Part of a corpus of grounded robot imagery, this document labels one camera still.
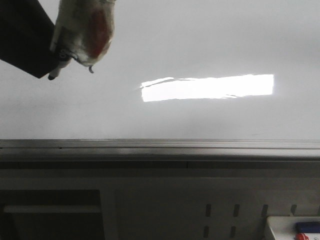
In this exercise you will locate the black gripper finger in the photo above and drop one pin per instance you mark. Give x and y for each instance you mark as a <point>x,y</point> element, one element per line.
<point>26,32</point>

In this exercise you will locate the red magnet taped to marker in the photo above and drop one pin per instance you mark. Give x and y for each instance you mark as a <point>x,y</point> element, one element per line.
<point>90,28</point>

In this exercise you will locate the white whiteboard marker pen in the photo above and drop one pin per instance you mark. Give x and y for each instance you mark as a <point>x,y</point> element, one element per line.
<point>60,53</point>

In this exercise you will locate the white whiteboard surface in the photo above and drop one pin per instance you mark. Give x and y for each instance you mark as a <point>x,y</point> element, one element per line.
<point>180,39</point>

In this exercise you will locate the white slotted metal panel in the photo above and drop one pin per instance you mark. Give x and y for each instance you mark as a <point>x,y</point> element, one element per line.
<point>192,204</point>

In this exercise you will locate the white box lower right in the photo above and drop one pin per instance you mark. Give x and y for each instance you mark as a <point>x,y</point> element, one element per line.
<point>284,227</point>

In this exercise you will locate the red item in box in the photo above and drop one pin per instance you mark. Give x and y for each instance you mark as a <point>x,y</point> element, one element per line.
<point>301,236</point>

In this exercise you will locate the blue item in box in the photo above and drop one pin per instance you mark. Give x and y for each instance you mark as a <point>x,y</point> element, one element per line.
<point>308,227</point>

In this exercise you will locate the aluminium whiteboard tray rail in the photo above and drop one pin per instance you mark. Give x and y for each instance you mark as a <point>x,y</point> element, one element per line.
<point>160,153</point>

